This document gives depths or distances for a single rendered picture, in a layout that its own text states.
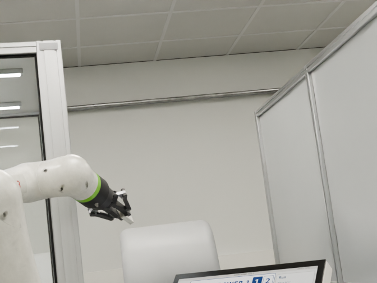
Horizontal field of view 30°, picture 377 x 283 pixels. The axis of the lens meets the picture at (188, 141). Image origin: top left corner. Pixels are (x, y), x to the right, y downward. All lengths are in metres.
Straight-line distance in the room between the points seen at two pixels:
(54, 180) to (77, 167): 0.07
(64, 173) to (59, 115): 0.48
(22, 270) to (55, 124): 0.87
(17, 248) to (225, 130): 4.24
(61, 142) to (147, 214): 3.22
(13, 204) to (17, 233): 0.06
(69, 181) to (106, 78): 3.80
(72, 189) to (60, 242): 0.43
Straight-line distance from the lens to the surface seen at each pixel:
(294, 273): 2.01
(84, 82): 5.56
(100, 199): 1.92
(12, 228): 1.44
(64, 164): 1.81
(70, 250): 2.21
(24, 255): 1.47
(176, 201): 5.45
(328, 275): 1.99
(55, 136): 2.24
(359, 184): 2.88
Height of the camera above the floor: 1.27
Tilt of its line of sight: 9 degrees up
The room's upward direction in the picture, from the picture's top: 7 degrees counter-clockwise
